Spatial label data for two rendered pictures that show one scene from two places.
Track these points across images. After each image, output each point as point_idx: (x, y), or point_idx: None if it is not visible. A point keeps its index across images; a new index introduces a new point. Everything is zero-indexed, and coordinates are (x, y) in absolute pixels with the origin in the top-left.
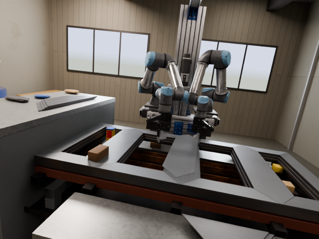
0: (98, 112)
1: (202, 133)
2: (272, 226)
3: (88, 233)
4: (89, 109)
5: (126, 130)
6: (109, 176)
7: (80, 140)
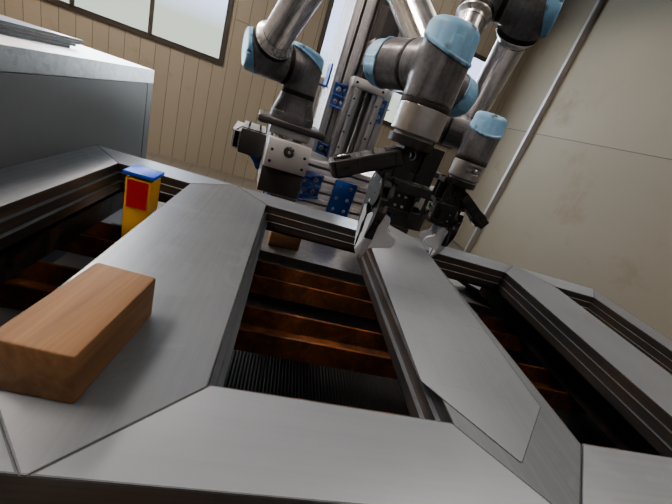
0: (85, 102)
1: (402, 222)
2: None
3: None
4: (37, 72)
5: (205, 189)
6: None
7: None
